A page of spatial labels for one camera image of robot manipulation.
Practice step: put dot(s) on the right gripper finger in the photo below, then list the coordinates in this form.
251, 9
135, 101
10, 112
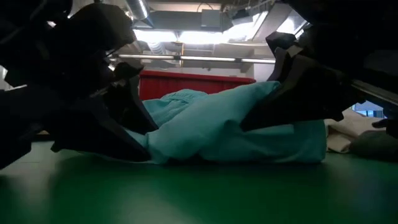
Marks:
278, 43
304, 99

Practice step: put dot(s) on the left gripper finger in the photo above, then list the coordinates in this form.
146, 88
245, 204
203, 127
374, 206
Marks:
99, 133
130, 105

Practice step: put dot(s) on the red plastic laundry bin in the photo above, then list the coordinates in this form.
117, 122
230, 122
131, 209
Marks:
186, 84

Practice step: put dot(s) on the dark grey garment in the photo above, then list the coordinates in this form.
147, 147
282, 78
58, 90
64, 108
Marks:
373, 146

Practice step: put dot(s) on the pale blue white garment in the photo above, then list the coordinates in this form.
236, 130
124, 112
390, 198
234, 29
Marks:
211, 130

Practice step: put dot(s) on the cream folded garment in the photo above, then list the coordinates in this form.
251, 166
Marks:
345, 130

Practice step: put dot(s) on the long ceiling light strip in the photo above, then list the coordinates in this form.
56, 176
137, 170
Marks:
205, 58

